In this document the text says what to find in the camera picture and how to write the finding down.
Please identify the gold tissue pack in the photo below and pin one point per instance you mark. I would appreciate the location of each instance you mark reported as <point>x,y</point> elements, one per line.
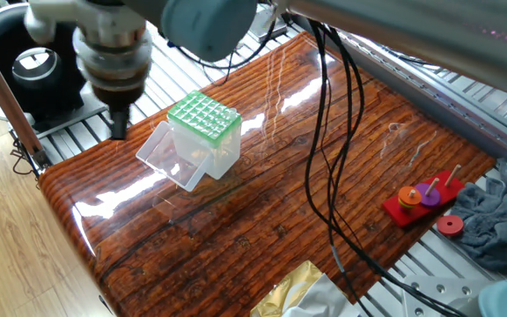
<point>288,290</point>

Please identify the grey rectangular metal plate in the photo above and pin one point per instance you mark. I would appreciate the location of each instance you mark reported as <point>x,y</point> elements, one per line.
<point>266,26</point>

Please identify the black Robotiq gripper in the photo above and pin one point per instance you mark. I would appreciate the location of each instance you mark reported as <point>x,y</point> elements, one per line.
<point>118,94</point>

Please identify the glossy wood-grain board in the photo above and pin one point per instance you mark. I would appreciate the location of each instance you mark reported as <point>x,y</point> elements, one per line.
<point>280,198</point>

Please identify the grey crumpled cloth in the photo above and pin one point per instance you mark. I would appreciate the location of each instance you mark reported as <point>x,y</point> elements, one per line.
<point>500,220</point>

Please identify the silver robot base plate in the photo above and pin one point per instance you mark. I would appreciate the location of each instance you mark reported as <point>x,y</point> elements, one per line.
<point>438,295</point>

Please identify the green pipette tip rack box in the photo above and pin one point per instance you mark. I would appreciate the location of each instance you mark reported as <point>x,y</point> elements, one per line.
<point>205,119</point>

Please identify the red wooden peg toy base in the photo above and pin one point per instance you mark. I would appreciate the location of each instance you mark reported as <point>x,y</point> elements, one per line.
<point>449,187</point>

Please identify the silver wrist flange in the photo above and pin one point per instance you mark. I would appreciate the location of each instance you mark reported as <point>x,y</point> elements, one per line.
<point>112,57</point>

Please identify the clear plastic box lid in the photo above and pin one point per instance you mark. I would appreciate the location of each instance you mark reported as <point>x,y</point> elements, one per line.
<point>165,160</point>

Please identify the brown metal pole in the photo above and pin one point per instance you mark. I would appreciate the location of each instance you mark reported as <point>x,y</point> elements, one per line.
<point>2,92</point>

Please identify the white wrist adapter box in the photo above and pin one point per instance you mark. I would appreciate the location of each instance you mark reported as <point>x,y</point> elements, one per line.
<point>82,15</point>

